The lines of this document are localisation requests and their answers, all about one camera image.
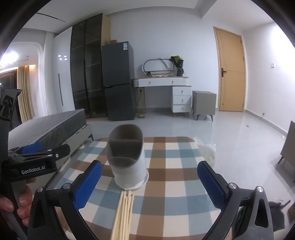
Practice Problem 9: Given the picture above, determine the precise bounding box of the beige curtain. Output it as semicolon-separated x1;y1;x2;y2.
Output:
17;66;35;123

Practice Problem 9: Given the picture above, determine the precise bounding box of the person's left hand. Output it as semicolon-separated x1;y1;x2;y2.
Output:
0;179;36;228

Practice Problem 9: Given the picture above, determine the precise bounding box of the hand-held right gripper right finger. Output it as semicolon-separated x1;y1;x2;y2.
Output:
197;160;275;240

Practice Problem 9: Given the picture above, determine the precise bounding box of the bundle of wooden chopsticks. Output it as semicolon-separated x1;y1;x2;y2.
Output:
111;190;134;240

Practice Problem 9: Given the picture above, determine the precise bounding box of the wooden door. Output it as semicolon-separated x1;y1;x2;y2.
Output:
213;26;247;112

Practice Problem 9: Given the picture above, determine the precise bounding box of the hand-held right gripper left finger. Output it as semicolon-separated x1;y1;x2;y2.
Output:
28;160;103;240

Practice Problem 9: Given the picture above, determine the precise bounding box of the white vanity desk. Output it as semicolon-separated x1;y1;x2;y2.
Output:
132;76;192;113

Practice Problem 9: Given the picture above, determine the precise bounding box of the grey white utensil holder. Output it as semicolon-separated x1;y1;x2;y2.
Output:
106;124;149;191

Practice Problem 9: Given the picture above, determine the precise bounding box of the white wardrobe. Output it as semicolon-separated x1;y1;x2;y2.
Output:
44;30;76;118

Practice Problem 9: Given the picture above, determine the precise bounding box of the checkered tablecloth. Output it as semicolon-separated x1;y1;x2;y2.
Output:
43;136;222;240

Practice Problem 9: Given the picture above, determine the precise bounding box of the grey quilted bed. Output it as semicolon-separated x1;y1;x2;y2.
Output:
55;123;94;173

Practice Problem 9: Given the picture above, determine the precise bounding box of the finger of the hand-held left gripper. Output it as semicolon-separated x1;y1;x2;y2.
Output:
9;143;44;155
9;144;71;167

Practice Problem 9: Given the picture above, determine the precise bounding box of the grey nightstand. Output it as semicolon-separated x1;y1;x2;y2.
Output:
192;90;217;121

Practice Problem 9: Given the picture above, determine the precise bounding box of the white plastic bag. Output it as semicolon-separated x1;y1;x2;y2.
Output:
194;137;217;167

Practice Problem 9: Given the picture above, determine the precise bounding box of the ceiling air vent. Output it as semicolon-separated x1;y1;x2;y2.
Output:
36;13;66;23

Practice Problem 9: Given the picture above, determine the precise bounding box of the dark glass cabinet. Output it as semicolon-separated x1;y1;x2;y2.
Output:
70;13;109;119

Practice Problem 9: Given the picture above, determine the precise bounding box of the dark grey refrigerator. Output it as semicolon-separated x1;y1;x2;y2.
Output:
101;42;135;121

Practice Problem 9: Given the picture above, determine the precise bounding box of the dark quilted mattress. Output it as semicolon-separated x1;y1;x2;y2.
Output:
8;109;87;150

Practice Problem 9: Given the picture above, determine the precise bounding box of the oval mirror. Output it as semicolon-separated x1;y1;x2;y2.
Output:
143;58;177;78

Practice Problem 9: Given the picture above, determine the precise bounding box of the potted plant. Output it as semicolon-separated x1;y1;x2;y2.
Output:
171;55;184;76

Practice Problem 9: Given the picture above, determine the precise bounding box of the ceiling light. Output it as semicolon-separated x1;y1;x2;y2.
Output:
0;51;19;67

